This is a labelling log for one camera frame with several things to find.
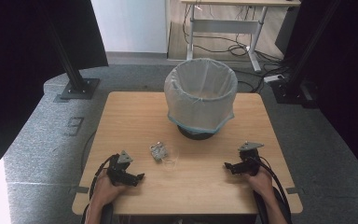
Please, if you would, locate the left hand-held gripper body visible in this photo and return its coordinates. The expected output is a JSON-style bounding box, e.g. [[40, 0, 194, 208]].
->
[[106, 150, 134, 188]]

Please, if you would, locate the person's left hand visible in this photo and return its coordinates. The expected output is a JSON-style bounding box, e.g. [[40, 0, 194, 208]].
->
[[92, 169, 130, 207]]

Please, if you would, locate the trash bin with white bag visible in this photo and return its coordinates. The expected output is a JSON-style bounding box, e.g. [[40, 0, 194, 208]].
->
[[163, 57, 239, 135]]

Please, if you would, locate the person's right hand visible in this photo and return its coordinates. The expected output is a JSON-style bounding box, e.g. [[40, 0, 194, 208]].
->
[[245, 169, 275, 200]]

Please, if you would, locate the black metal stand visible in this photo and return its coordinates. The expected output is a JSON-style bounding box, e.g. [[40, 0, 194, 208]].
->
[[40, 0, 102, 101], [269, 0, 344, 105]]

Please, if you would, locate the tangle of black floor cables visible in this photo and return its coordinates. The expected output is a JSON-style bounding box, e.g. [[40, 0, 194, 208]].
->
[[182, 4, 293, 94]]

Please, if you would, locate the white metal desk frame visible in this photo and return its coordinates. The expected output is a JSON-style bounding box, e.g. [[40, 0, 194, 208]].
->
[[180, 0, 302, 74]]

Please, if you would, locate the black chair armrest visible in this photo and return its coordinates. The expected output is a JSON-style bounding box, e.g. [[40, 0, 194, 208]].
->
[[100, 203, 115, 224], [253, 189, 269, 224]]

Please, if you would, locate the thin black floor cable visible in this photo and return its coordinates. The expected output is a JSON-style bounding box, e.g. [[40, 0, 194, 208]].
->
[[79, 130, 98, 175]]

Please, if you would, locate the silver plastic wrapper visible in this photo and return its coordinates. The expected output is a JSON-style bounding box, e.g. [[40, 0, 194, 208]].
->
[[149, 141, 170, 162]]

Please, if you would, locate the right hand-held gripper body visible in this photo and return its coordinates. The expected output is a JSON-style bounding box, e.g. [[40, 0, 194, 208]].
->
[[236, 141, 266, 177]]

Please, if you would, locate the clear plastic film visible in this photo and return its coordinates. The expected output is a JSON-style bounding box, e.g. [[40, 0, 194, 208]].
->
[[160, 145, 182, 172]]

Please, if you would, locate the white power strip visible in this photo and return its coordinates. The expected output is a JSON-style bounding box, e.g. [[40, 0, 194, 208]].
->
[[263, 74, 285, 84]]

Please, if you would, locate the black curtain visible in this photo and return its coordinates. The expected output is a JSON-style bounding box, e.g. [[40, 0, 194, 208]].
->
[[0, 0, 109, 185], [274, 0, 358, 185]]

